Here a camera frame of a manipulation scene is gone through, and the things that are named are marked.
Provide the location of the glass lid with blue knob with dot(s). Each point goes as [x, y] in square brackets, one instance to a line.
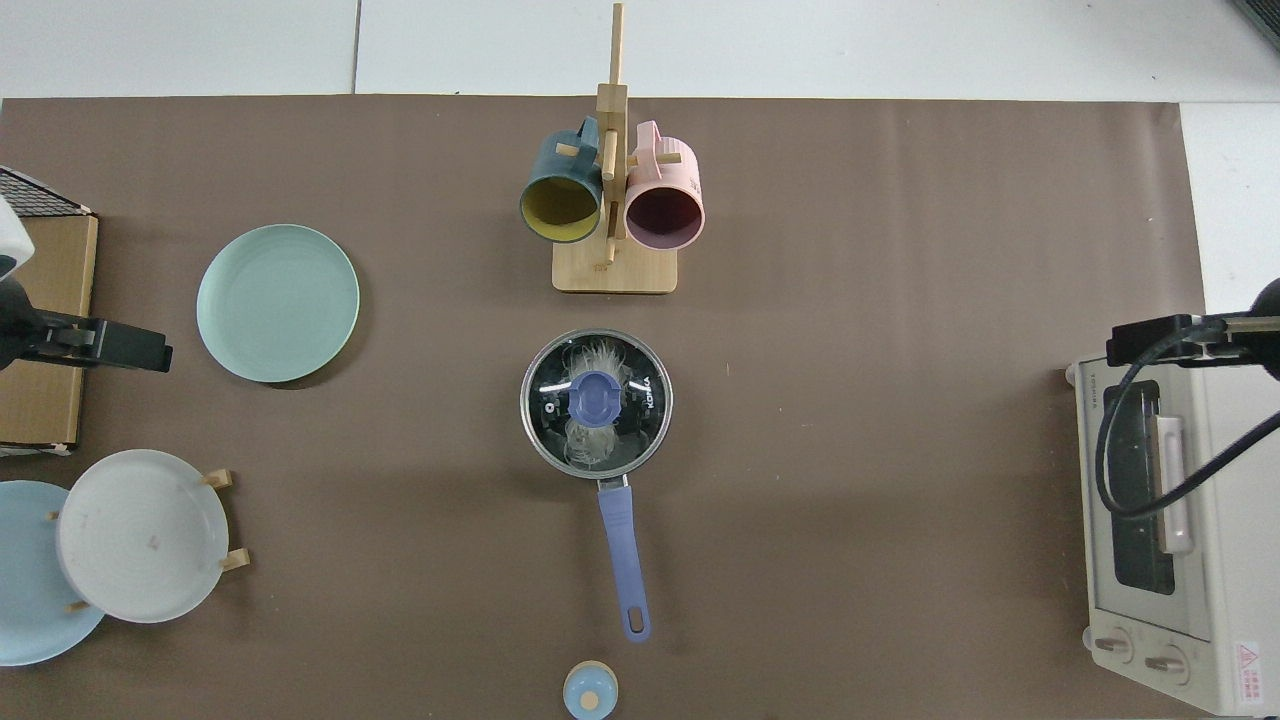
[597, 397]

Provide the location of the white vermicelli bundle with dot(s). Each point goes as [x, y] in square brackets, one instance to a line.
[595, 447]

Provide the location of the pale green plate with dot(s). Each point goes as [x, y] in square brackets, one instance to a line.
[278, 305]

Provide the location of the wooden plate rack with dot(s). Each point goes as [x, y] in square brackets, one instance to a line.
[217, 478]

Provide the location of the white plate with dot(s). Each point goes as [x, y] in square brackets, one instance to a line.
[140, 540]

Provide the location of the light blue plate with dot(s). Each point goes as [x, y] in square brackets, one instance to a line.
[30, 600]

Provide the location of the pale toaster oven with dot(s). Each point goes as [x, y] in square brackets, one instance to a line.
[1240, 560]

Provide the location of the brown table cloth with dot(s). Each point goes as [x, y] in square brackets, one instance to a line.
[400, 560]

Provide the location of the dark grey device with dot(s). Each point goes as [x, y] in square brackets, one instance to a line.
[1265, 15]

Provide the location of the dark teal cup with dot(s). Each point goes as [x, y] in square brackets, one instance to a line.
[545, 168]

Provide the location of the wooden cup stand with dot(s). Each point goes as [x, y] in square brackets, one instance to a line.
[615, 275]

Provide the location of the pink ribbed cup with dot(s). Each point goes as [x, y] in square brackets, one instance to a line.
[682, 172]

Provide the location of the small blue round thing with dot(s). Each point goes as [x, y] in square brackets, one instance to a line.
[580, 692]

